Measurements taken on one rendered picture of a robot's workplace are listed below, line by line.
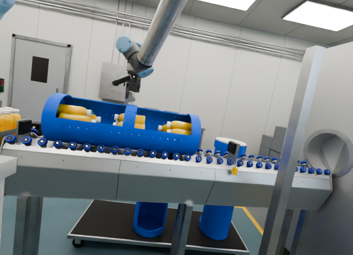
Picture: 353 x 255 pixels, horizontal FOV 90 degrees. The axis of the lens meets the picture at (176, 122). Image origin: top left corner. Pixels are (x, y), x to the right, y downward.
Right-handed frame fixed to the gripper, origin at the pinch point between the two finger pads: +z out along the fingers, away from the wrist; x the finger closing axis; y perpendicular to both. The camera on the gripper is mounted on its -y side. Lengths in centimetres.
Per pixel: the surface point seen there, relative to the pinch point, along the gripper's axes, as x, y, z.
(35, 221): 5, -46, 85
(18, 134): -4, -54, 26
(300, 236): -10, 148, 82
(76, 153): -11.5, -21.2, 31.1
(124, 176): -13.7, 6.2, 41.1
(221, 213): 17, 91, 83
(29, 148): -11, -44, 31
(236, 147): -5, 79, 17
